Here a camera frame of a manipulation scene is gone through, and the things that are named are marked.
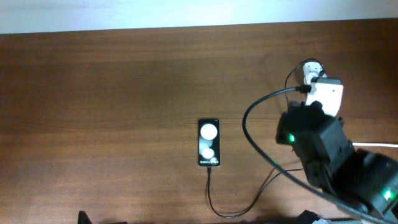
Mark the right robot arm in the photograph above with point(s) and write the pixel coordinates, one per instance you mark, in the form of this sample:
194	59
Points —
364	180

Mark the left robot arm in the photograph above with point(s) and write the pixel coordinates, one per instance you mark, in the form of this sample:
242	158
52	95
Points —
84	219

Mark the white power strip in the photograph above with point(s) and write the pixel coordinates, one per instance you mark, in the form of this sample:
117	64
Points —
312	72

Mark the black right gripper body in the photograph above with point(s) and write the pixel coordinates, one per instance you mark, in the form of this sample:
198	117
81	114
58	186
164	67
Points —
315	177

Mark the black smartphone with lit screen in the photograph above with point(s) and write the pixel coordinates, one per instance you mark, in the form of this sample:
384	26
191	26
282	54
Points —
209	142

